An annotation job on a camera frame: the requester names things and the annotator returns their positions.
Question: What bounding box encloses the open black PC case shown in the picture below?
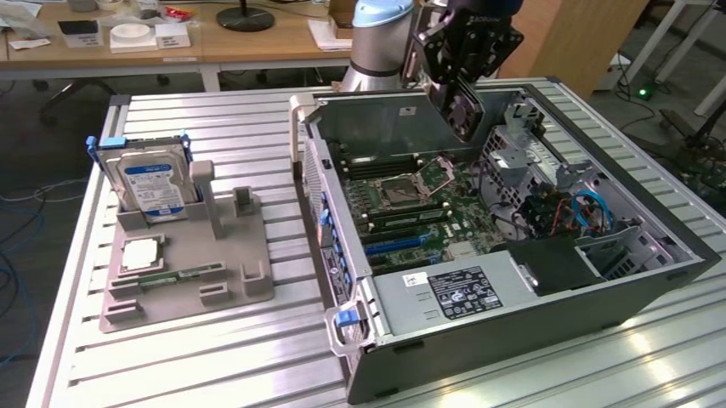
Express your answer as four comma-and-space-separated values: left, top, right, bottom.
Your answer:
288, 76, 722, 405

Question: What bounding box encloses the stack of white papers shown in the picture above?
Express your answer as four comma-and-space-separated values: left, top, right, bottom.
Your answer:
307, 19, 356, 52

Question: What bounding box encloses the white box with black lid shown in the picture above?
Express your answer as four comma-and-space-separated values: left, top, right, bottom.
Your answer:
57, 20, 105, 48

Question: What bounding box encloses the black round monitor stand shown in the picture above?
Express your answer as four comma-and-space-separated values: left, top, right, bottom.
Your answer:
215, 0, 276, 31

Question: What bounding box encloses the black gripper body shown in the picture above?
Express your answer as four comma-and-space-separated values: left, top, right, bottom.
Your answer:
444, 0, 522, 52

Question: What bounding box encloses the open metal socket cover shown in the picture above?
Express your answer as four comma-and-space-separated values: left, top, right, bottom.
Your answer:
416, 156, 458, 195

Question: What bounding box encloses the black plastic shroud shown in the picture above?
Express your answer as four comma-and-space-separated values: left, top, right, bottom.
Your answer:
506, 235, 606, 297

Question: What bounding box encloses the metal disk bay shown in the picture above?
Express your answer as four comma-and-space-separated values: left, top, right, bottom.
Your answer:
479, 125, 569, 205

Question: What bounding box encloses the wooden cabinet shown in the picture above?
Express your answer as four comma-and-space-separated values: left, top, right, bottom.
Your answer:
495, 0, 651, 99

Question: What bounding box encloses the dark RAM stick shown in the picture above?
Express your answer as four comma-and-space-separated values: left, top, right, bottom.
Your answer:
367, 203, 450, 233

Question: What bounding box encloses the brown cardboard box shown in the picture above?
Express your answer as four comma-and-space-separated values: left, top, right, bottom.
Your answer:
328, 0, 359, 29

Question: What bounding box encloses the grey power supply unit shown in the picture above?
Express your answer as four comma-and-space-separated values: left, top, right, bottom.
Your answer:
371, 250, 538, 337

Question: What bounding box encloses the blue wire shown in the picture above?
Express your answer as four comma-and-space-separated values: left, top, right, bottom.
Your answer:
570, 190, 617, 233

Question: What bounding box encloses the white box with white bowl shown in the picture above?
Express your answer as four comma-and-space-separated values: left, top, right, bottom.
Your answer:
109, 23, 159, 54

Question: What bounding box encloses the clear plastic bag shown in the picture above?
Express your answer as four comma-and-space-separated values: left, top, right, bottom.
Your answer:
0, 0, 57, 31

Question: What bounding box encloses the blue floor cable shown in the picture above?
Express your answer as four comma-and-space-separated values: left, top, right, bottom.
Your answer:
0, 203, 47, 366

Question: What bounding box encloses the wooden desk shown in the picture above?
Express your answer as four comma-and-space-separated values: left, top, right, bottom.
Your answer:
0, 0, 511, 82

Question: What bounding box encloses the green motherboard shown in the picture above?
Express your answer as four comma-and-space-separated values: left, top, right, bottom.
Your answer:
328, 142, 511, 275

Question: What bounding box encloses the CPU socket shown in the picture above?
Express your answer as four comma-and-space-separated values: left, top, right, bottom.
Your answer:
378, 173, 432, 209

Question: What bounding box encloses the small white box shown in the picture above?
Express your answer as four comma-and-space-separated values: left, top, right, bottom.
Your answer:
155, 23, 191, 50

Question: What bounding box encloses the blue expansion slot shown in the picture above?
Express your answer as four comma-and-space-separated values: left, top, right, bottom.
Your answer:
362, 235, 430, 256

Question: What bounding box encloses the hard disk in blue caddy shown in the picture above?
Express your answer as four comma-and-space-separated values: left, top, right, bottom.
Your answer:
84, 129, 200, 224

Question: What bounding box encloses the grey parts rack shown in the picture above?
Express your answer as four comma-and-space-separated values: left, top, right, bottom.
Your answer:
99, 160, 278, 335

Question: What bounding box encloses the green RAM stick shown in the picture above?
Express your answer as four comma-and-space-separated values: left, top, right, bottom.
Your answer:
112, 267, 223, 286

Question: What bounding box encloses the graphics card with black fan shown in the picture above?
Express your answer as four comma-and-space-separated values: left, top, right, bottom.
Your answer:
398, 0, 488, 144

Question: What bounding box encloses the silver CPU chip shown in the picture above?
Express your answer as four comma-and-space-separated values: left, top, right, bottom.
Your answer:
121, 240, 162, 269

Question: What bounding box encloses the white table frame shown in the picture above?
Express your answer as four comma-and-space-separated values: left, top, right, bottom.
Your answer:
623, 0, 726, 116

